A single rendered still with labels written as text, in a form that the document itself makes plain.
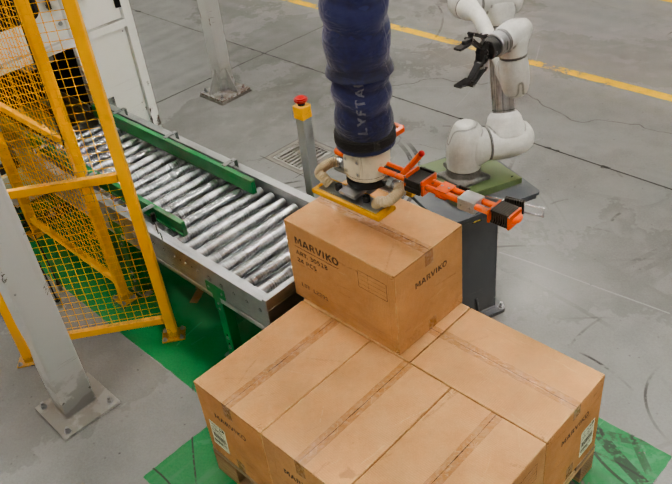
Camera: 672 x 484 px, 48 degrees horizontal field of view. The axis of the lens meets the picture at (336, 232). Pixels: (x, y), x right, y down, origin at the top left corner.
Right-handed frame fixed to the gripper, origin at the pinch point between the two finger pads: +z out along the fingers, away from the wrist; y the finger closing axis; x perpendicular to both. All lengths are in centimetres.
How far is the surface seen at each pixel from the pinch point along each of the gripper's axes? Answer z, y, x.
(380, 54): 23.7, -10.6, 14.1
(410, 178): 25.0, 32.7, 2.9
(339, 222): 29, 64, 38
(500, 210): 25, 32, -34
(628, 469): -4, 158, -79
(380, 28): 21.9, -18.6, 15.0
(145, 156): 6, 107, 224
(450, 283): 10, 88, -3
